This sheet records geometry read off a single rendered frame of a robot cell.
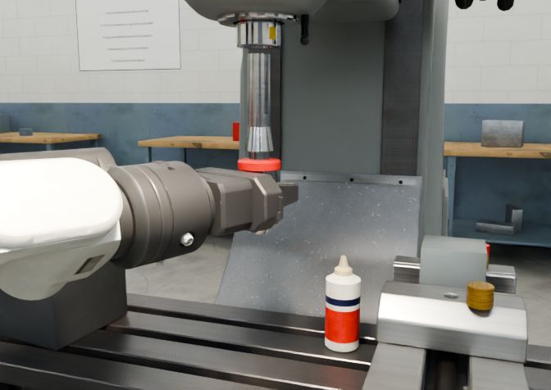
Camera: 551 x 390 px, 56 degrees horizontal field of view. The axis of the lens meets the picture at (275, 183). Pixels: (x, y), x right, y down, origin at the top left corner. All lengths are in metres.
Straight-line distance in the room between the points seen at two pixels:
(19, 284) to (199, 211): 0.15
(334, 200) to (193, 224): 0.49
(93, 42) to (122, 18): 0.42
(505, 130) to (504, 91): 0.62
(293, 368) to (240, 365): 0.06
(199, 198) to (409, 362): 0.22
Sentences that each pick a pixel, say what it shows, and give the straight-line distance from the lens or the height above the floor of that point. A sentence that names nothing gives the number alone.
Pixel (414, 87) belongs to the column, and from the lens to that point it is 0.90.
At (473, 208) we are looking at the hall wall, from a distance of 4.82.
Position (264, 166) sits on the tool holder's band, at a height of 1.16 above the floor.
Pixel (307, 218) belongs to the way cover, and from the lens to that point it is 0.91.
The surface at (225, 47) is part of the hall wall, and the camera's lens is 5.17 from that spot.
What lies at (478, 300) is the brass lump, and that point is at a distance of 0.49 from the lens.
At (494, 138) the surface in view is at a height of 0.95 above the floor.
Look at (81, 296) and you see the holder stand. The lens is 0.68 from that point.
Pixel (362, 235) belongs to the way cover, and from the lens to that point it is 0.89.
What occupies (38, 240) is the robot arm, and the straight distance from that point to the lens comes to 0.37.
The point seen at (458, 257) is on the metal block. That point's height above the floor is 1.08.
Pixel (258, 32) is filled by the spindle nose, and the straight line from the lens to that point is 0.55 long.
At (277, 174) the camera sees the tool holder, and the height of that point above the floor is 1.15.
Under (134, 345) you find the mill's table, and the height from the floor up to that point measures 0.94.
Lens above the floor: 1.22
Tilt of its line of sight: 9 degrees down
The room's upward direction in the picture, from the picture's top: straight up
